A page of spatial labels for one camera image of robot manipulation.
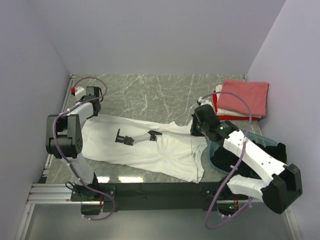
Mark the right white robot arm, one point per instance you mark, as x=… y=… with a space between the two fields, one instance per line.
x=279 y=184

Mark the folded red t-shirt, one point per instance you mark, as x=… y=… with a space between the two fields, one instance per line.
x=215 y=100

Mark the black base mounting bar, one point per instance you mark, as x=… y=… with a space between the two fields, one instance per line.
x=147 y=196

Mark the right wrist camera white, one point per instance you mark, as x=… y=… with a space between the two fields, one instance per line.
x=203 y=101

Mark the teal plastic basket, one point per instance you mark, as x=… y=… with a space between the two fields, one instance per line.
x=213 y=146

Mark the folded pink t-shirt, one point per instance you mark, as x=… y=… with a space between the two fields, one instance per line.
x=231 y=85

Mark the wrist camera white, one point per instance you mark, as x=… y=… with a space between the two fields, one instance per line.
x=203 y=101
x=78 y=92

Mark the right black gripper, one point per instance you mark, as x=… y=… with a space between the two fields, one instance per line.
x=193 y=131

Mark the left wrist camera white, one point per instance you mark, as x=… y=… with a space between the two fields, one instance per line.
x=78 y=92

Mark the white printed t-shirt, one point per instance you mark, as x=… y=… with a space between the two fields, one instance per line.
x=175 y=153

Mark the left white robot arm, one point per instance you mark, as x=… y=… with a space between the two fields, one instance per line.
x=64 y=138

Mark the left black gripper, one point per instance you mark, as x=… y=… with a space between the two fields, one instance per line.
x=91 y=116

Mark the black t-shirt in basket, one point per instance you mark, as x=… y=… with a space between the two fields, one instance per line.
x=224 y=160

